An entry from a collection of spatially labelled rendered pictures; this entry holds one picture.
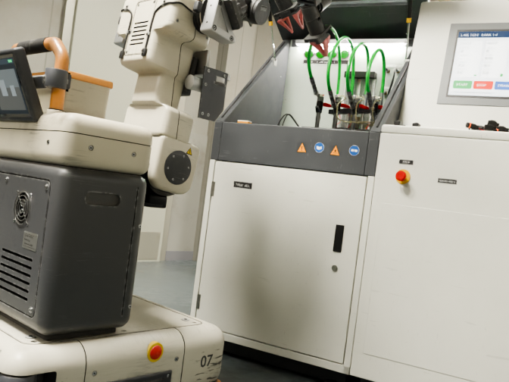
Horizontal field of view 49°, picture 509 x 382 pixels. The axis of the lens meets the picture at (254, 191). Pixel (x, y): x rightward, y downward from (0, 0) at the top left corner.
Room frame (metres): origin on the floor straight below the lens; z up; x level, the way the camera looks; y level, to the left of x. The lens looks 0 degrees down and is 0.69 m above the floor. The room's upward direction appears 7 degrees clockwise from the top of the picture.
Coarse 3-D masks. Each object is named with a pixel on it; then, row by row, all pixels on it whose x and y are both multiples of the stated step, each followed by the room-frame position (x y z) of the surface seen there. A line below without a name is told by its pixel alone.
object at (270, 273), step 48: (240, 192) 2.27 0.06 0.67; (288, 192) 2.17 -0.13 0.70; (336, 192) 2.09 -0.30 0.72; (240, 240) 2.26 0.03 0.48; (288, 240) 2.16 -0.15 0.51; (336, 240) 2.07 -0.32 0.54; (240, 288) 2.24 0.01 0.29; (288, 288) 2.15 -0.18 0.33; (336, 288) 2.06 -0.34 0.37; (240, 336) 2.23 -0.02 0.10; (288, 336) 2.14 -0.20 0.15; (336, 336) 2.05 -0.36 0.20
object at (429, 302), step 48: (480, 0) 2.24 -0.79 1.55; (432, 48) 2.26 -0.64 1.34; (432, 96) 2.20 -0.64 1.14; (384, 144) 2.01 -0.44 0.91; (432, 144) 1.94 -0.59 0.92; (480, 144) 1.87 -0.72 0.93; (384, 192) 2.00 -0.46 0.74; (432, 192) 1.93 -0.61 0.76; (480, 192) 1.86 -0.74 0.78; (384, 240) 1.99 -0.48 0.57; (432, 240) 1.92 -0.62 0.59; (480, 240) 1.85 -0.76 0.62; (384, 288) 1.98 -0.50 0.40; (432, 288) 1.91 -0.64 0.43; (480, 288) 1.84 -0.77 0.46; (384, 336) 1.97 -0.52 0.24; (432, 336) 1.90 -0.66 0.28; (480, 336) 1.83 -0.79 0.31
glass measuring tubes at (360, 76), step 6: (360, 72) 2.59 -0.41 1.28; (366, 72) 2.58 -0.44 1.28; (372, 72) 2.57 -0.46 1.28; (354, 78) 2.61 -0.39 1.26; (360, 78) 2.61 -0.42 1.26; (372, 78) 2.58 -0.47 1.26; (354, 84) 2.61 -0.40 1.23; (360, 84) 2.62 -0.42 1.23; (372, 84) 2.59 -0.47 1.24; (354, 90) 2.61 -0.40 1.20; (360, 90) 2.59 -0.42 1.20; (372, 90) 2.59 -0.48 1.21; (342, 102) 2.65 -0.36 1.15; (360, 102) 2.59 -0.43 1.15; (342, 114) 2.63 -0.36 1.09; (360, 114) 2.59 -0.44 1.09; (366, 114) 2.57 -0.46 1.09; (342, 120) 2.62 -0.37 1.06; (360, 120) 2.61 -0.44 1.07; (366, 120) 2.57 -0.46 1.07; (342, 126) 2.62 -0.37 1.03; (360, 126) 2.61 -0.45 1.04; (366, 126) 2.58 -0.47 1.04
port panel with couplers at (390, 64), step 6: (390, 60) 2.57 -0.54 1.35; (396, 60) 2.55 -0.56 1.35; (402, 60) 2.54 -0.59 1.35; (390, 66) 2.56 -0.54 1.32; (396, 66) 2.55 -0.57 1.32; (402, 66) 2.54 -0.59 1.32; (390, 72) 2.56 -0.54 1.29; (396, 72) 2.54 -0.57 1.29; (390, 78) 2.56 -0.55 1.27; (396, 78) 2.55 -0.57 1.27; (384, 90) 2.54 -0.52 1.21; (384, 96) 2.57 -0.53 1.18; (384, 102) 2.57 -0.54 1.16
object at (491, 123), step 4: (492, 120) 1.96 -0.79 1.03; (468, 124) 1.96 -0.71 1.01; (472, 124) 1.97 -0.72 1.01; (488, 124) 1.95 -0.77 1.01; (492, 124) 1.95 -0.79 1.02; (496, 124) 1.95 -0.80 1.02; (468, 128) 2.03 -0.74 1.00; (472, 128) 1.97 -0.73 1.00; (476, 128) 1.97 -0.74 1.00; (480, 128) 1.99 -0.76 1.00; (484, 128) 1.95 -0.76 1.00; (488, 128) 1.95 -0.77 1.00; (492, 128) 1.94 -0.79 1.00; (496, 128) 1.94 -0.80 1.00; (500, 128) 1.93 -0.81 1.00; (504, 128) 1.92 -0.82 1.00; (508, 128) 1.94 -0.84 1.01
